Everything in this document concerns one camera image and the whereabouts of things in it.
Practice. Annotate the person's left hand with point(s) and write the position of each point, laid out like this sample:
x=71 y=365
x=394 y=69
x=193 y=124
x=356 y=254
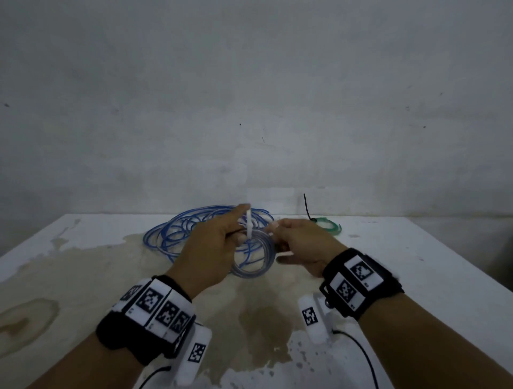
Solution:
x=204 y=252

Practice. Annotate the person's right hand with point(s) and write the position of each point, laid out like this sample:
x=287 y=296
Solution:
x=312 y=244

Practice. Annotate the single black zip tie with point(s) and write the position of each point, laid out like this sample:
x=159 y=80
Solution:
x=306 y=206

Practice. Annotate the black left wristband with markers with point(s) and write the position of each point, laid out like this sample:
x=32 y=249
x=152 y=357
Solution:
x=144 y=320

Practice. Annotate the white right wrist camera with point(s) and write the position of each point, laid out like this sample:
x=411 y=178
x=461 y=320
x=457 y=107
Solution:
x=314 y=320

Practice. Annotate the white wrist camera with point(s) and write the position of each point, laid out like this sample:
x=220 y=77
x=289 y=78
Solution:
x=194 y=352
x=314 y=320

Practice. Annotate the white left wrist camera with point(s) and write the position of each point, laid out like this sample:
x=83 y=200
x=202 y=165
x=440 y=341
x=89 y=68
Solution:
x=194 y=352

